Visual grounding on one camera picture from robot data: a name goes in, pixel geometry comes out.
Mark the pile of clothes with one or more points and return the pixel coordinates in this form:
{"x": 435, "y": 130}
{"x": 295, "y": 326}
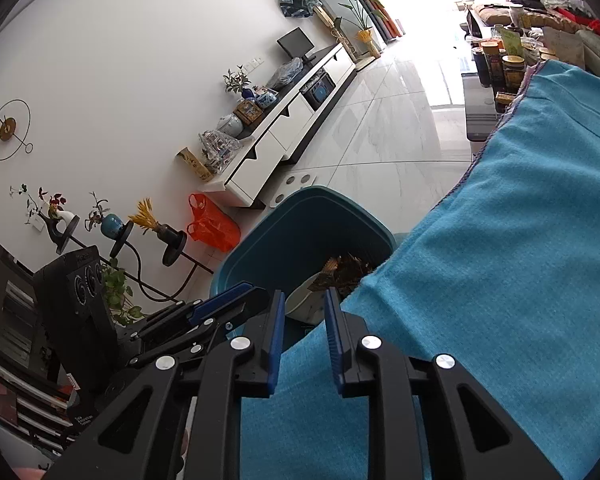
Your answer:
{"x": 560, "y": 7}

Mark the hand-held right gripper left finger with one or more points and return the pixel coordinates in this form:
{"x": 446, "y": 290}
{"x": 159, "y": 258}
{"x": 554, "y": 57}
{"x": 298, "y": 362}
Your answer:
{"x": 277, "y": 340}

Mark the fan with patterned cover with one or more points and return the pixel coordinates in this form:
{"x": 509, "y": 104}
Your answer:
{"x": 295, "y": 2}

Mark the dark cabinet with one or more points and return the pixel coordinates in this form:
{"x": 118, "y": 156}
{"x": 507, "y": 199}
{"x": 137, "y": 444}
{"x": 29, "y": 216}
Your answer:
{"x": 10, "y": 310}

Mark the clear plastic bag with items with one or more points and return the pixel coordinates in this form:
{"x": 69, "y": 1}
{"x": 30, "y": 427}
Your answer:
{"x": 220, "y": 149}

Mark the blue towel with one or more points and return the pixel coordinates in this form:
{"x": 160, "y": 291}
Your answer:
{"x": 480, "y": 260}

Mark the framed picture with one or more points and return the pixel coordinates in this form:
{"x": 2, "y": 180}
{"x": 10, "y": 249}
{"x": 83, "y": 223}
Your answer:
{"x": 246, "y": 111}

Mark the blue white porcelain jar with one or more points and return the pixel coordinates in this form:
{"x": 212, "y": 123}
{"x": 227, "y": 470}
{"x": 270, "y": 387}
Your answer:
{"x": 267, "y": 98}

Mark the brown crinkled wrapper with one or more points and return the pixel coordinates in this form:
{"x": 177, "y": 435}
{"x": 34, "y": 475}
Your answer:
{"x": 350, "y": 272}

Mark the tall gold gift box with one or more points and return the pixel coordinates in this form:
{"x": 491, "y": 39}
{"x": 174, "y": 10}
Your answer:
{"x": 195, "y": 165}

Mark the tall leafy potted plant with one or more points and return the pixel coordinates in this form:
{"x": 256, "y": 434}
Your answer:
{"x": 360, "y": 5}

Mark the group of glass jars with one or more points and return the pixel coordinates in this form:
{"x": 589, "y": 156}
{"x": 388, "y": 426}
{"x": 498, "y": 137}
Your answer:
{"x": 510, "y": 67}

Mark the white wall socket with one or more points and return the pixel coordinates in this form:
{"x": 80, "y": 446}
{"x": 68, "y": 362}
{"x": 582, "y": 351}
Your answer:
{"x": 255, "y": 63}

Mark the green packet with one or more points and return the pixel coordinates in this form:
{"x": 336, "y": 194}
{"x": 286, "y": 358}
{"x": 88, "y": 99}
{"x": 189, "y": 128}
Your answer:
{"x": 509, "y": 42}

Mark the black vase with yellow wheat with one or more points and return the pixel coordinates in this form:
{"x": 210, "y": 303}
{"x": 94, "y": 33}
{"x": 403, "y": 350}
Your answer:
{"x": 160, "y": 232}

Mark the plastic wrapped bundle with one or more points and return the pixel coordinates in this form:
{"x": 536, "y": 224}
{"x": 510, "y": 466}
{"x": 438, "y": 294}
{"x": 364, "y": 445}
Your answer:
{"x": 285, "y": 74}

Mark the white bathroom scale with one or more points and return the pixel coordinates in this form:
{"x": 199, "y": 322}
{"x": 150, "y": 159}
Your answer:
{"x": 295, "y": 184}

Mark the yellow dried wheat vase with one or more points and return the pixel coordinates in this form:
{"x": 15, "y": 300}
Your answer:
{"x": 367, "y": 42}

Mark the small plant in blue vase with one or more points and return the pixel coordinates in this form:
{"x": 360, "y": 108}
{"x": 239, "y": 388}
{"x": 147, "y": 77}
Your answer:
{"x": 237, "y": 82}

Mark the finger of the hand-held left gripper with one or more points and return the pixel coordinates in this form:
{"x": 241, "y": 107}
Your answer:
{"x": 225, "y": 300}
{"x": 205, "y": 337}

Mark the white ceramic lidded jar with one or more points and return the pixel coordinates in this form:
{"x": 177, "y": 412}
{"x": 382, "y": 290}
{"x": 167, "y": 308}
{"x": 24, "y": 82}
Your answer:
{"x": 229, "y": 124}

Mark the green trailing pothos plant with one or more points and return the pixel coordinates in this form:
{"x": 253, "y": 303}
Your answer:
{"x": 122, "y": 290}

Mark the glass coffee table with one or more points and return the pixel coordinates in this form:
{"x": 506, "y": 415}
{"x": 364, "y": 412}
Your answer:
{"x": 480, "y": 110}

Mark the black metal plant stand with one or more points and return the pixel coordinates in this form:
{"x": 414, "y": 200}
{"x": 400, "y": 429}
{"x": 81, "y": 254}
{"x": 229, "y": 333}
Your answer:
{"x": 175, "y": 252}

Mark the white vase with red flowers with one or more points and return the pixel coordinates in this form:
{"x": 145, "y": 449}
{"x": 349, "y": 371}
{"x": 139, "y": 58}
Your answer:
{"x": 62, "y": 217}

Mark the white black TV cabinet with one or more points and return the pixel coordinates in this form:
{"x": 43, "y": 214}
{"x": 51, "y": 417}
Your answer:
{"x": 285, "y": 130}

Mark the black computer monitor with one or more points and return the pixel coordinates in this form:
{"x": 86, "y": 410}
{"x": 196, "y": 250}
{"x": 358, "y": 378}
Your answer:
{"x": 294, "y": 42}

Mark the round metal wall clock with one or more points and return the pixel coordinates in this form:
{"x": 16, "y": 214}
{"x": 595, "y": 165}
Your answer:
{"x": 6, "y": 129}

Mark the orange plastic bag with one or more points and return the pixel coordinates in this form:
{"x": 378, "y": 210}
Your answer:
{"x": 212, "y": 227}

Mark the teal plastic trash bin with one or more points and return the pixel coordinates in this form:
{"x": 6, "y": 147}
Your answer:
{"x": 280, "y": 240}

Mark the teal vase with plant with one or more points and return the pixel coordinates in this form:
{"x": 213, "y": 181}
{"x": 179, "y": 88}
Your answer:
{"x": 111, "y": 225}

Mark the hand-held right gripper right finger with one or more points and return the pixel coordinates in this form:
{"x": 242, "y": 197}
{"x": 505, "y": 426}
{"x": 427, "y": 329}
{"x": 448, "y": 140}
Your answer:
{"x": 332, "y": 340}

